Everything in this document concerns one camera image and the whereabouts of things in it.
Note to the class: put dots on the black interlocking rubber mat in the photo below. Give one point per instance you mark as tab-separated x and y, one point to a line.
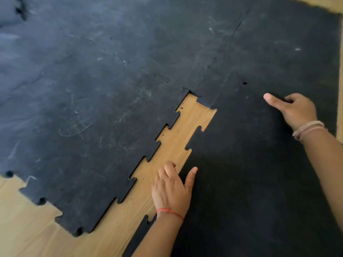
281	37
254	184
139	32
88	125

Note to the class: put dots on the person's right forearm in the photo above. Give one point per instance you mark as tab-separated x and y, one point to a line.
325	163

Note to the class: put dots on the person's right hand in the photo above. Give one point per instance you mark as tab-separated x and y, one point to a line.
300	112

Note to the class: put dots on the person's left thumb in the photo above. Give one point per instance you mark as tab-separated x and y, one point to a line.
190	179

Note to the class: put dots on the person's left hand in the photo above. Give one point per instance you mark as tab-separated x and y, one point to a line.
170	194

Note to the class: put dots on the person's right thumb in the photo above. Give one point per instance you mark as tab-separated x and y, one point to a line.
274	102

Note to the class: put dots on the person's left middle finger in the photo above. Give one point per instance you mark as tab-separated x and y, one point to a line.
162	174

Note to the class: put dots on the person's left forearm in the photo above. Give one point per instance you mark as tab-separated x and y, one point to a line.
158	235

